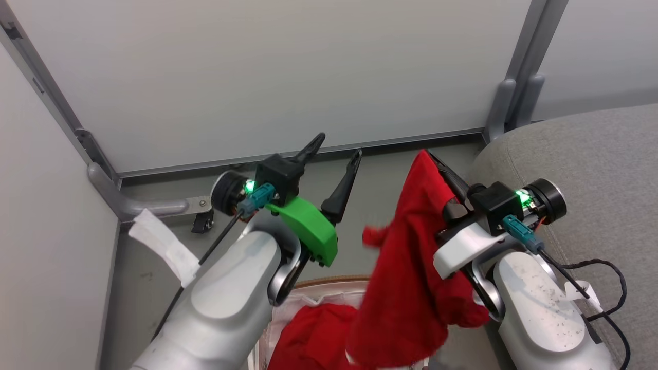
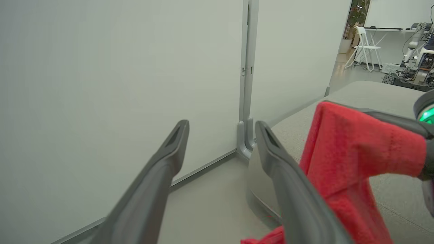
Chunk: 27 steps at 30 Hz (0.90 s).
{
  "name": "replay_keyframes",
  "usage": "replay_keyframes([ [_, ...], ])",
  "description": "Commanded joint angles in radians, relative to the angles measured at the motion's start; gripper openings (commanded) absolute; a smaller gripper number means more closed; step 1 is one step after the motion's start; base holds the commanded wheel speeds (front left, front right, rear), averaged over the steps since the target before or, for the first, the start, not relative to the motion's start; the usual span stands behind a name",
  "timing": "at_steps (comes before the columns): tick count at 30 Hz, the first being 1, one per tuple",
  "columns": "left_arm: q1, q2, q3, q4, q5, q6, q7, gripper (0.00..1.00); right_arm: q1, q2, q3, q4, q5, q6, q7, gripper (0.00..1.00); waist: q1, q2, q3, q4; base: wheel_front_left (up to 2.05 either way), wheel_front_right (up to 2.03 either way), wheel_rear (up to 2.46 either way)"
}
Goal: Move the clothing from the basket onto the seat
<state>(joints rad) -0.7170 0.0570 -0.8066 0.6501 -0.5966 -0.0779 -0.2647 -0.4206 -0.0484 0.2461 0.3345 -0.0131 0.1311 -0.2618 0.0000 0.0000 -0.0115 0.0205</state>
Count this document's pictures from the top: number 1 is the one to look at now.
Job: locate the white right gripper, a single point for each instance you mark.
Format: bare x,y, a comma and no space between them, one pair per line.
462,252

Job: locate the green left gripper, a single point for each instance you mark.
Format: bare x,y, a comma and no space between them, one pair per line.
308,226

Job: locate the red jersey with white stripes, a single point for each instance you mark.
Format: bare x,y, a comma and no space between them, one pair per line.
406,288

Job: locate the white laundry basket brown rim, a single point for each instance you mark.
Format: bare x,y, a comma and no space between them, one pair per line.
334,281

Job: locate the white translucent basket liner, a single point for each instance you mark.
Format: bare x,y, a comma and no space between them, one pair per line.
329,298

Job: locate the black caster wheel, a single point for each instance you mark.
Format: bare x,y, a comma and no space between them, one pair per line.
201,223

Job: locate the grey fabric sofa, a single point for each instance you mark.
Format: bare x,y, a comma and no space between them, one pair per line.
591,154

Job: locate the white tape tag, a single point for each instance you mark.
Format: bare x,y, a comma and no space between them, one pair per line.
164,244

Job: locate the small white paper tag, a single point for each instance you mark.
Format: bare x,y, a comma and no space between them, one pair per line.
583,295

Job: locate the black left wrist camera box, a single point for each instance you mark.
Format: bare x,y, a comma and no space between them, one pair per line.
280,174

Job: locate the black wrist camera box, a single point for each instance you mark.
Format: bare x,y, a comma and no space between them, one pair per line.
496,205
280,174

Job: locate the grey partition bottom rail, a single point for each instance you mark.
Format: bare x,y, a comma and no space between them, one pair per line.
411,139

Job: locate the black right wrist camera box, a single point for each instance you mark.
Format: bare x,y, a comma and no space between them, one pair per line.
496,205

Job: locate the grey double partition post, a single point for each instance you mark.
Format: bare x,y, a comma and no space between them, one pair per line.
501,108

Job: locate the grey partition post with foot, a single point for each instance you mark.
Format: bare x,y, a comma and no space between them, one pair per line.
144,207

